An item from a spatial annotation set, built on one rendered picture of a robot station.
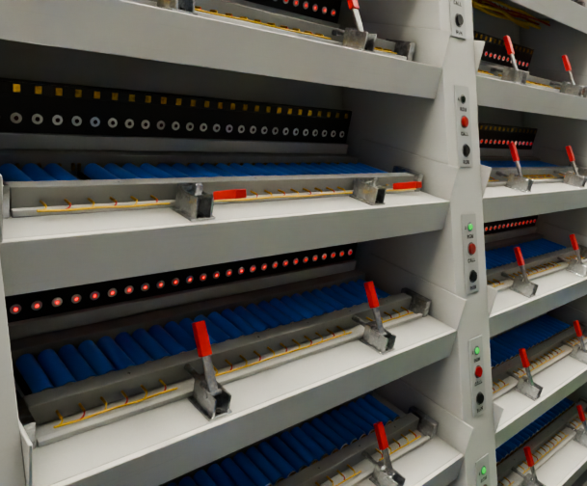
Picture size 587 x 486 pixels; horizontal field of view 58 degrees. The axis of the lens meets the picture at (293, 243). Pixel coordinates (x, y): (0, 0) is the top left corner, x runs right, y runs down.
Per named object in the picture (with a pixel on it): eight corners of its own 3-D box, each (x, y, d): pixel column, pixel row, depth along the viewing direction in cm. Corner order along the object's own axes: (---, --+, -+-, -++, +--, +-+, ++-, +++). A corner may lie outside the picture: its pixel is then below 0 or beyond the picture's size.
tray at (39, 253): (442, 229, 81) (459, 168, 78) (-1, 298, 40) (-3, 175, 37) (346, 191, 94) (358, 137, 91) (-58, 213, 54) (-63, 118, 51)
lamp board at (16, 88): (347, 144, 89) (354, 111, 87) (-23, 131, 53) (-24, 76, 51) (343, 142, 89) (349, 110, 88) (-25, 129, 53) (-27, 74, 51)
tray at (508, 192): (604, 204, 127) (626, 147, 123) (474, 225, 87) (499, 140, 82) (523, 180, 141) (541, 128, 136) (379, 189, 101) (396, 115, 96)
